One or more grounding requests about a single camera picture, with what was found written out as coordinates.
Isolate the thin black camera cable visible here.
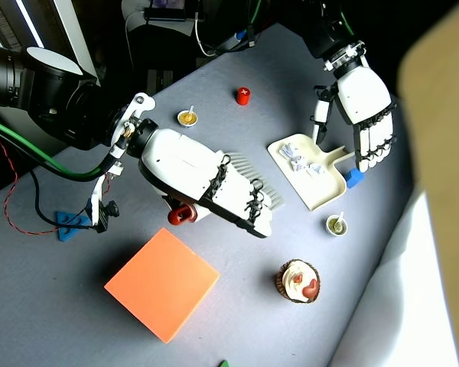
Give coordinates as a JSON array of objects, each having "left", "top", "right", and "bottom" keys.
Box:
[{"left": 30, "top": 170, "right": 99, "bottom": 230}]

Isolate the grey table cloth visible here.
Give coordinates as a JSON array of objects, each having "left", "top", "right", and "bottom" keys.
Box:
[{"left": 0, "top": 22, "right": 425, "bottom": 367}]

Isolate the grey plug with blue tip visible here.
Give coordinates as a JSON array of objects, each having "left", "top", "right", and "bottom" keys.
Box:
[{"left": 213, "top": 28, "right": 253, "bottom": 53}]

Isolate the small cup green filling spoon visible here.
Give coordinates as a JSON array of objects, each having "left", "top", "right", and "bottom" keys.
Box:
[{"left": 325, "top": 211, "right": 349, "bottom": 237}]

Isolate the bright light strip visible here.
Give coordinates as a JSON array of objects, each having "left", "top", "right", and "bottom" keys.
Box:
[{"left": 15, "top": 0, "right": 45, "bottom": 49}]

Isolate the white cable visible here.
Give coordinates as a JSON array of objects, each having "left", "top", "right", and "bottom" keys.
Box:
[{"left": 194, "top": 11, "right": 219, "bottom": 58}]

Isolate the toy cupcake with cream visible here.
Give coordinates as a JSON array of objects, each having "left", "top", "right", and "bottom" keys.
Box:
[{"left": 274, "top": 258, "right": 322, "bottom": 305}]

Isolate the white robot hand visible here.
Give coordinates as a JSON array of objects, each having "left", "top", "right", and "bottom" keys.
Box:
[
  {"left": 137, "top": 128, "right": 275, "bottom": 239},
  {"left": 311, "top": 65, "right": 398, "bottom": 174}
]

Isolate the white upright post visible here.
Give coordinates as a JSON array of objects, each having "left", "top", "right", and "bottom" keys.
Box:
[{"left": 53, "top": 0, "right": 100, "bottom": 83}]

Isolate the thin green cable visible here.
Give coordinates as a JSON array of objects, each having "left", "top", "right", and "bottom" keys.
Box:
[{"left": 250, "top": 0, "right": 263, "bottom": 26}]

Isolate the red black twisted cable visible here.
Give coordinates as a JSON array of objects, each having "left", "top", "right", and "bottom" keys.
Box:
[{"left": 0, "top": 133, "right": 112, "bottom": 236}]

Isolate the black background equipment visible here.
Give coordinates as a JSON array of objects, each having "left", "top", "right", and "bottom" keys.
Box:
[{"left": 122, "top": 0, "right": 200, "bottom": 93}]

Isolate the orange box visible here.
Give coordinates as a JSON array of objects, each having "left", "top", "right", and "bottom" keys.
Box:
[{"left": 103, "top": 226, "right": 221, "bottom": 344}]

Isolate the cream hand broom red-tipped handle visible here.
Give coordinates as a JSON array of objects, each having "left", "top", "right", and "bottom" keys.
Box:
[{"left": 167, "top": 151, "right": 287, "bottom": 227}]

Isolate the blue triangle with three holes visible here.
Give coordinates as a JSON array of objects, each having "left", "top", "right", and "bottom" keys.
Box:
[{"left": 56, "top": 211, "right": 92, "bottom": 242}]

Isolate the black wrist camera white bracket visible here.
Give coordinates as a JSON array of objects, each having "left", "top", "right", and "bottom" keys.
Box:
[{"left": 86, "top": 162, "right": 125, "bottom": 235}]

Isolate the cream plastic dustpan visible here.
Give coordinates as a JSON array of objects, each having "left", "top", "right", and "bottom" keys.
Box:
[{"left": 266, "top": 132, "right": 357, "bottom": 212}]

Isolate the small cup yellow filling spoon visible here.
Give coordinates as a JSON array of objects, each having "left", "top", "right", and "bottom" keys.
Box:
[{"left": 177, "top": 106, "right": 198, "bottom": 128}]

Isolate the thick green cable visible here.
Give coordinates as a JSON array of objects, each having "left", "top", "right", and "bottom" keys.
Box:
[{"left": 0, "top": 114, "right": 114, "bottom": 183}]

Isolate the blurred tan panel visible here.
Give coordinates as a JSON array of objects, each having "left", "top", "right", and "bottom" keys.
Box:
[{"left": 399, "top": 0, "right": 459, "bottom": 367}]

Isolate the blue hexagonal block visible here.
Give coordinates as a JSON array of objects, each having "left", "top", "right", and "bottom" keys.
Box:
[{"left": 346, "top": 167, "right": 366, "bottom": 190}]

